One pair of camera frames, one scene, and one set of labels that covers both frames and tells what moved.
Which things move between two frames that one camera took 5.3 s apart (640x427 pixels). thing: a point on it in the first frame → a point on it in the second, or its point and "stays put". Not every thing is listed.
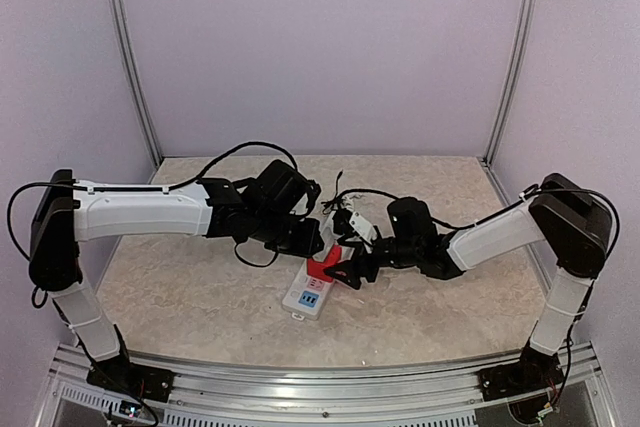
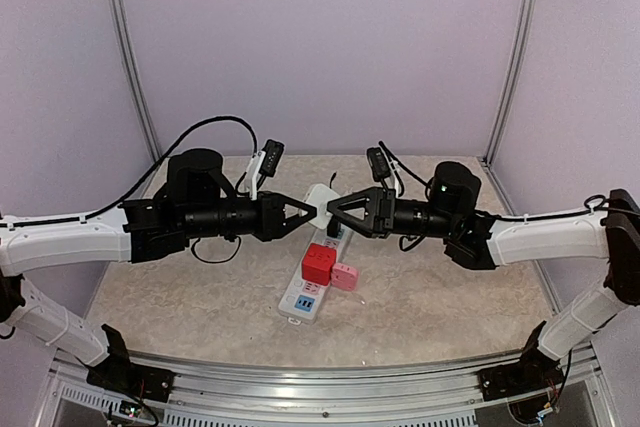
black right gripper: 349,267 → 376,206
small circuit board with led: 129,408 stays put
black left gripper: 308,246 → 272,224
